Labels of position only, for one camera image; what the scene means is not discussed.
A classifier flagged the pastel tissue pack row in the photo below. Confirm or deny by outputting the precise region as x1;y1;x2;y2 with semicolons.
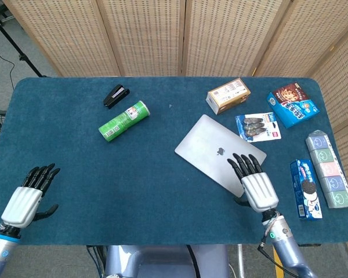
305;130;348;209

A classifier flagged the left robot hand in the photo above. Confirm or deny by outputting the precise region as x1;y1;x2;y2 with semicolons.
1;163;61;229

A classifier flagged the blue chocolate cookie box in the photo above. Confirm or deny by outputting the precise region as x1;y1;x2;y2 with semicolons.
267;82;321;129

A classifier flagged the tan cardboard box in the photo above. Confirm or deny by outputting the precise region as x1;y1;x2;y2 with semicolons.
206;78;252;115

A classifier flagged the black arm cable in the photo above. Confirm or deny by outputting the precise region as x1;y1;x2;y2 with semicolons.
257;213;305;278

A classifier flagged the black stapler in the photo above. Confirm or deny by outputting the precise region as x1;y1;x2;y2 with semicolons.
102;84;131;110

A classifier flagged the black tripod stand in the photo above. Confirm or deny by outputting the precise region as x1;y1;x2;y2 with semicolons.
0;10;49;78

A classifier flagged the blue oreo cookie box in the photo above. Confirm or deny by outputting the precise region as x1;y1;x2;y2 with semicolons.
289;158;323;220

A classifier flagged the blue table mat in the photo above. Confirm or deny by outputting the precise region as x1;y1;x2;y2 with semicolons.
0;76;348;246

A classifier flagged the blister pack with black items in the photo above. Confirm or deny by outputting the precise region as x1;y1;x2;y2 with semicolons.
235;112;282;143

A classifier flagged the green chips can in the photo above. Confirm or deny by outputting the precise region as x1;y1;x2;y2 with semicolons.
98;100;150;142

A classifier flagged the robot torso base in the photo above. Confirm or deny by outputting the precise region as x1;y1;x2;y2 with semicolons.
104;244;230;278

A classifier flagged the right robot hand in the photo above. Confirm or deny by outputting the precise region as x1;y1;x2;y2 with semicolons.
227;153;280;214

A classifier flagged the silver laptop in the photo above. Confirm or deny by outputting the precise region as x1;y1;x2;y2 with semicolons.
174;114;267;197

